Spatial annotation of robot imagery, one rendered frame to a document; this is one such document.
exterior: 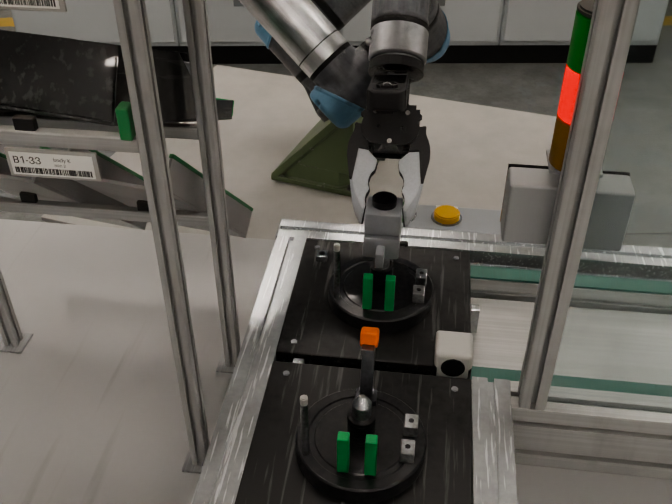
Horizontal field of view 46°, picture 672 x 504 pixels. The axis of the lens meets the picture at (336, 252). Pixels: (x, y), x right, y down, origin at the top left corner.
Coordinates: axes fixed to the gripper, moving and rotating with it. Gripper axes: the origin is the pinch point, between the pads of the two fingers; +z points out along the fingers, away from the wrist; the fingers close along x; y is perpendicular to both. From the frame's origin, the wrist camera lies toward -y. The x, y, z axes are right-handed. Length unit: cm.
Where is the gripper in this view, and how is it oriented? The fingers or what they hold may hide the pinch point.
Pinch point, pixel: (383, 214)
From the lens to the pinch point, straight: 97.4
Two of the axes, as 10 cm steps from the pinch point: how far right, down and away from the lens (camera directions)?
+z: -0.9, 9.9, -1.3
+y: 0.9, 1.4, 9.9
